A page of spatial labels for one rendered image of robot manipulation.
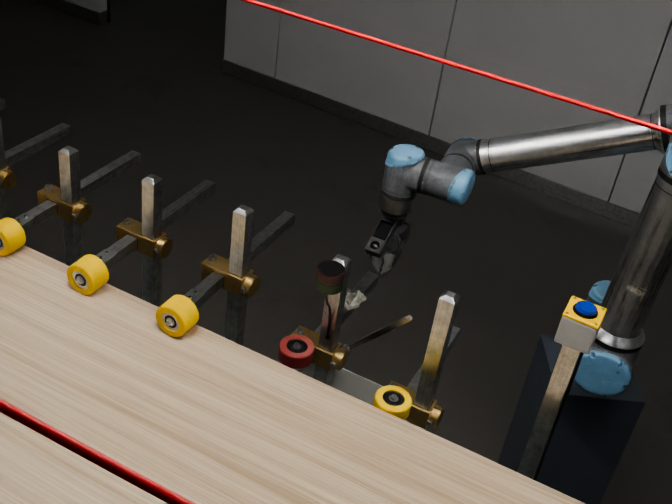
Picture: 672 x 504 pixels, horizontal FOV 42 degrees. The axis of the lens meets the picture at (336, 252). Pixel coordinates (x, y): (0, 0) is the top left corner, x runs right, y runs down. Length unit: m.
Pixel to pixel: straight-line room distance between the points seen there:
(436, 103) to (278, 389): 3.03
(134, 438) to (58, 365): 0.26
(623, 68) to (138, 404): 3.07
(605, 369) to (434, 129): 2.69
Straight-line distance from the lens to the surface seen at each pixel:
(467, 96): 4.62
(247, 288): 2.04
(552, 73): 4.42
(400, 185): 2.18
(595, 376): 2.30
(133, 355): 1.94
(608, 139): 2.17
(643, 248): 2.13
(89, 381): 1.89
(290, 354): 1.94
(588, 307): 1.73
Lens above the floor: 2.20
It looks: 35 degrees down
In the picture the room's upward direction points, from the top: 9 degrees clockwise
